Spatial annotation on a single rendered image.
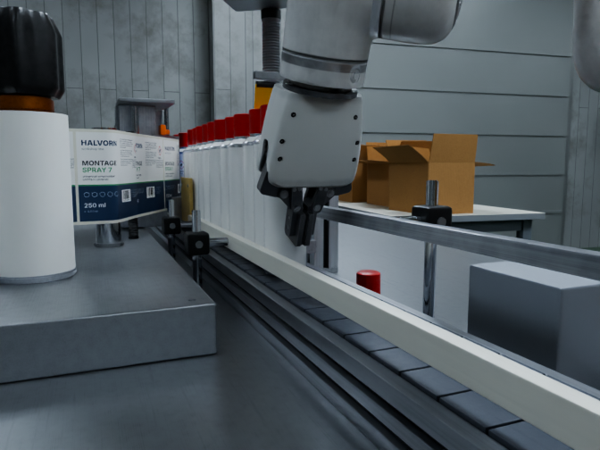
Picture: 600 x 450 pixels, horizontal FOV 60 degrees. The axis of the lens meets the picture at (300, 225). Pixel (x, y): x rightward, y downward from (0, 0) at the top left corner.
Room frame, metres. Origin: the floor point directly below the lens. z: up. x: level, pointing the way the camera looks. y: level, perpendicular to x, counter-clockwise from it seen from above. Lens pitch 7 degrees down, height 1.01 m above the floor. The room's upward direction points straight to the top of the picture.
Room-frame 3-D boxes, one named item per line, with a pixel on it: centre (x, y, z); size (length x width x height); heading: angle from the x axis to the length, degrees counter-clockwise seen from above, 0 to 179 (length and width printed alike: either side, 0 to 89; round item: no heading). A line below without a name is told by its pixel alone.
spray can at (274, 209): (0.62, 0.02, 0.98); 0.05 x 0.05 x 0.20
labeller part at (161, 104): (1.13, 0.33, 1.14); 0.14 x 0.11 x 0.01; 22
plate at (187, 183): (1.04, 0.23, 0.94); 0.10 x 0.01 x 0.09; 22
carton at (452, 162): (2.61, -0.66, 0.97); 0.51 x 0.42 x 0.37; 112
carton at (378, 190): (3.00, -0.59, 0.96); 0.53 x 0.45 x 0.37; 108
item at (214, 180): (0.88, 0.13, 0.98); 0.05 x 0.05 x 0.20
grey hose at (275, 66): (0.96, 0.05, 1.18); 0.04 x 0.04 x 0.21
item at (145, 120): (1.13, 0.33, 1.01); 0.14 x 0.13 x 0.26; 22
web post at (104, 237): (0.83, 0.31, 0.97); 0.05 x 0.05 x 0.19
